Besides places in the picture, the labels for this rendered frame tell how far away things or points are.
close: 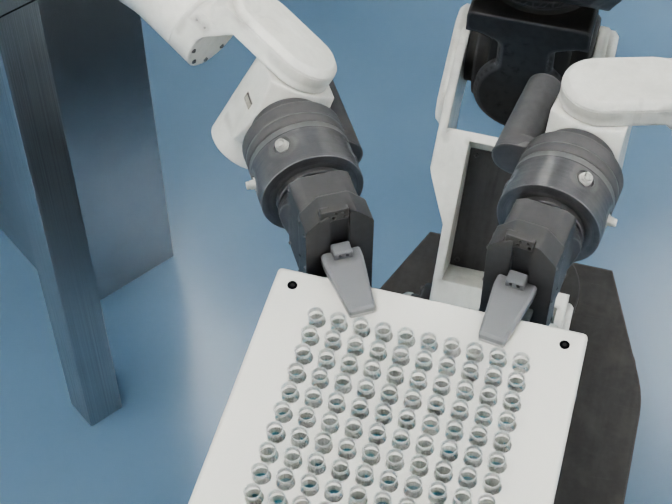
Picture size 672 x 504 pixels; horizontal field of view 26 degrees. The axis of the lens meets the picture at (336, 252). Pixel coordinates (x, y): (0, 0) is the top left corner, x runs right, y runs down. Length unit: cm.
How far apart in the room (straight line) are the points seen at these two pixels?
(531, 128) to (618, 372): 100
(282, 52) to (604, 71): 27
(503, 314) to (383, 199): 150
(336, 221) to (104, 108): 111
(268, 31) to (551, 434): 43
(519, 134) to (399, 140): 147
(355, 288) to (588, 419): 107
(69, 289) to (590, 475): 78
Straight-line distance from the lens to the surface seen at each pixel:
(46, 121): 184
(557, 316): 204
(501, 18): 152
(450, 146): 158
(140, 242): 245
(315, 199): 112
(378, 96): 277
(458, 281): 161
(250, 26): 125
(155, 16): 131
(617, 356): 222
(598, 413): 216
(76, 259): 204
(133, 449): 231
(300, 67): 123
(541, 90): 128
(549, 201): 117
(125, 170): 231
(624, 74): 125
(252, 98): 125
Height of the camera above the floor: 196
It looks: 51 degrees down
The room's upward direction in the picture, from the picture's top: straight up
